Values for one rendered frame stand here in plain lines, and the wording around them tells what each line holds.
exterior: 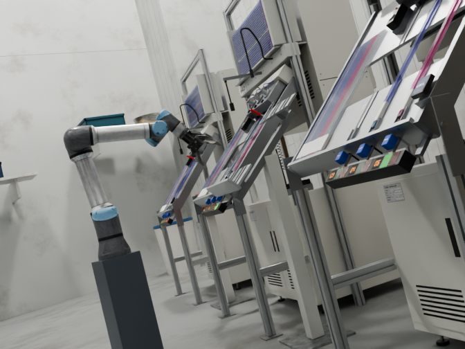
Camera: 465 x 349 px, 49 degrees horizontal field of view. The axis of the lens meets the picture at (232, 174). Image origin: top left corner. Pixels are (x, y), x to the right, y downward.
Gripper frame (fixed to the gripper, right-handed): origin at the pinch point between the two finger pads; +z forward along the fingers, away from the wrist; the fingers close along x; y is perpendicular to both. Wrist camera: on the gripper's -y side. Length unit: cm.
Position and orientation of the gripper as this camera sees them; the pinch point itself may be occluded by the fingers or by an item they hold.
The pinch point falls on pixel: (213, 155)
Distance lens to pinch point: 269.6
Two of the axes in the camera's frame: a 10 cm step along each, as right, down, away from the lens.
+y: -0.7, 3.1, -9.5
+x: 6.4, -7.2, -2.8
